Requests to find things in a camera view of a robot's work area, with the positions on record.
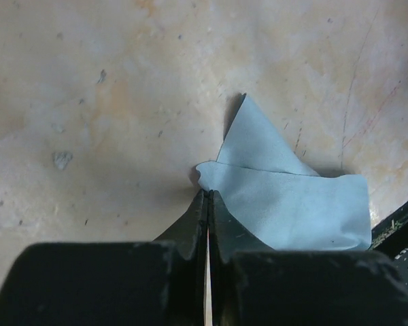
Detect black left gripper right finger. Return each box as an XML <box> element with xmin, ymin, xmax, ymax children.
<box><xmin>207</xmin><ymin>191</ymin><xmax>408</xmax><ymax>325</ymax></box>

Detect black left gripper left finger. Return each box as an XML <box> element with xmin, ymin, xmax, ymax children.
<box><xmin>0</xmin><ymin>191</ymin><xmax>208</xmax><ymax>325</ymax></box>

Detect small light blue cloth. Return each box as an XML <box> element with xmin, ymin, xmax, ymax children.
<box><xmin>197</xmin><ymin>95</ymin><xmax>372</xmax><ymax>251</ymax></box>

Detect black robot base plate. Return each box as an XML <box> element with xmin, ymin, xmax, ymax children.
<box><xmin>371</xmin><ymin>201</ymin><xmax>408</xmax><ymax>289</ymax></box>

